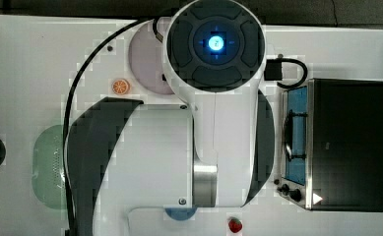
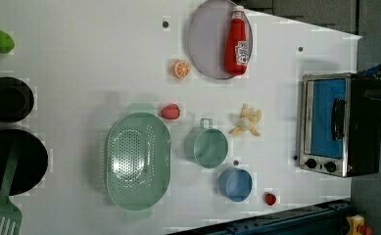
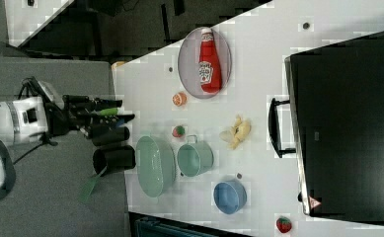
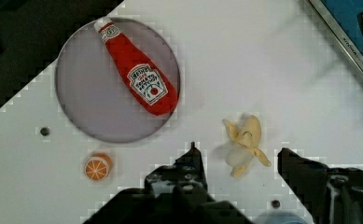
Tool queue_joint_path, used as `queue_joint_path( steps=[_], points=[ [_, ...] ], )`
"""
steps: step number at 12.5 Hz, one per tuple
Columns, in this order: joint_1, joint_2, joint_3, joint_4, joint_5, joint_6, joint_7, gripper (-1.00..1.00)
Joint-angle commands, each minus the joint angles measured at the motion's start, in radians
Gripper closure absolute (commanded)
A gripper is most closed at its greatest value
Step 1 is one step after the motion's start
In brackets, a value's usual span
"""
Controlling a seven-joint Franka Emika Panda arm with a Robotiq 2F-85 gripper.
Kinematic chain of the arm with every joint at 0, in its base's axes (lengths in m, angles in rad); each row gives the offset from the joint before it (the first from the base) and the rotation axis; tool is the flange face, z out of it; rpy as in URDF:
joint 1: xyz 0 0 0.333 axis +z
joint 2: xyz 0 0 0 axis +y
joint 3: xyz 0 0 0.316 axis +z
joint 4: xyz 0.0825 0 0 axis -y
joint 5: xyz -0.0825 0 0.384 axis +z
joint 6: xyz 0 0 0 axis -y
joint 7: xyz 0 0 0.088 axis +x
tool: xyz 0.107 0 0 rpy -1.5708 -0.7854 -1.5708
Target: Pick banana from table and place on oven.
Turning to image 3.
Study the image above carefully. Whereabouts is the small strawberry toy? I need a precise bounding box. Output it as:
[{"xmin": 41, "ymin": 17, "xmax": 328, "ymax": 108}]
[{"xmin": 172, "ymin": 125, "xmax": 186, "ymax": 137}]

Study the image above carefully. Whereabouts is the peeled yellow toy banana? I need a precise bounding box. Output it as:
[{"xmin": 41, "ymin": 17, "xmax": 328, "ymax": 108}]
[{"xmin": 219, "ymin": 116, "xmax": 252, "ymax": 149}]

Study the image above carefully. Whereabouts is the green oval colander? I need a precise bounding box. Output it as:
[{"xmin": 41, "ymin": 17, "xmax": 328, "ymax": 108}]
[{"xmin": 135, "ymin": 135, "xmax": 176, "ymax": 198}]

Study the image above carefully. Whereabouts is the grey round plate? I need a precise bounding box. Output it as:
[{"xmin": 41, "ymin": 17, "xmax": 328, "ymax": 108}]
[{"xmin": 178, "ymin": 28, "xmax": 232, "ymax": 99}]

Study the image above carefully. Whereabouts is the orange slice toy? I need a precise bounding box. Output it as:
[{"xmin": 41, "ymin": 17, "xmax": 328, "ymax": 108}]
[{"xmin": 172, "ymin": 92, "xmax": 188, "ymax": 107}]

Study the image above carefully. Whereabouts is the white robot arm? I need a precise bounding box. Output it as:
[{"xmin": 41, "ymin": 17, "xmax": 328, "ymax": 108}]
[{"xmin": 0, "ymin": 95, "xmax": 135, "ymax": 146}]

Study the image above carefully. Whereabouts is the black toaster oven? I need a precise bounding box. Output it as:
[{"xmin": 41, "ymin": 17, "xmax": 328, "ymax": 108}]
[{"xmin": 269, "ymin": 31, "xmax": 384, "ymax": 226}]

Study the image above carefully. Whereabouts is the green metal mug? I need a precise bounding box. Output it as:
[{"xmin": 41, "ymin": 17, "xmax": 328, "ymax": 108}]
[{"xmin": 177, "ymin": 135, "xmax": 214, "ymax": 177}]

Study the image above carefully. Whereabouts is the green spatula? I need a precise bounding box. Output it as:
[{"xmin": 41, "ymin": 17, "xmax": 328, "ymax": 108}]
[{"xmin": 79, "ymin": 167, "xmax": 107, "ymax": 202}]

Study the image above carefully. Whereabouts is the blue bowl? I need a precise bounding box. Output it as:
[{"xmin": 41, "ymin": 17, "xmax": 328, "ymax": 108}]
[{"xmin": 213, "ymin": 180, "xmax": 247, "ymax": 214}]

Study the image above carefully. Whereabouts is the large strawberry toy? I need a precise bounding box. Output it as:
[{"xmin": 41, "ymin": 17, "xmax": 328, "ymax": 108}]
[{"xmin": 275, "ymin": 216, "xmax": 292, "ymax": 233}]

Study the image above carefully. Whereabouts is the red ketchup bottle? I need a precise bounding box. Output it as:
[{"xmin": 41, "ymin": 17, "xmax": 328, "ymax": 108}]
[{"xmin": 198, "ymin": 28, "xmax": 222, "ymax": 94}]

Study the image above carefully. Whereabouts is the black cup with spatula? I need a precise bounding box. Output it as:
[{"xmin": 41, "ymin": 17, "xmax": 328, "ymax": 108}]
[{"xmin": 93, "ymin": 145, "xmax": 136, "ymax": 175}]

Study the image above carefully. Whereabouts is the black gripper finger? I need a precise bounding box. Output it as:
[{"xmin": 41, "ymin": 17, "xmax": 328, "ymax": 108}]
[
  {"xmin": 94, "ymin": 98, "xmax": 122, "ymax": 109},
  {"xmin": 94, "ymin": 115, "xmax": 135, "ymax": 127}
]

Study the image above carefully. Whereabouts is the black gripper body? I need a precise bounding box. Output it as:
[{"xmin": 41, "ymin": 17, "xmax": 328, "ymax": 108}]
[{"xmin": 44, "ymin": 95, "xmax": 94, "ymax": 136}]

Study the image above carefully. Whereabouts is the black cylinder cup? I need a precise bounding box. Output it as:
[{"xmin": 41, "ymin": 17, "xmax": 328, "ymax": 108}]
[{"xmin": 92, "ymin": 126, "xmax": 130, "ymax": 146}]

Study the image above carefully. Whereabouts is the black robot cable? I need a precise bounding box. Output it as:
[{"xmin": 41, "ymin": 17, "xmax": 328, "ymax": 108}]
[{"xmin": 13, "ymin": 77, "xmax": 59, "ymax": 166}]

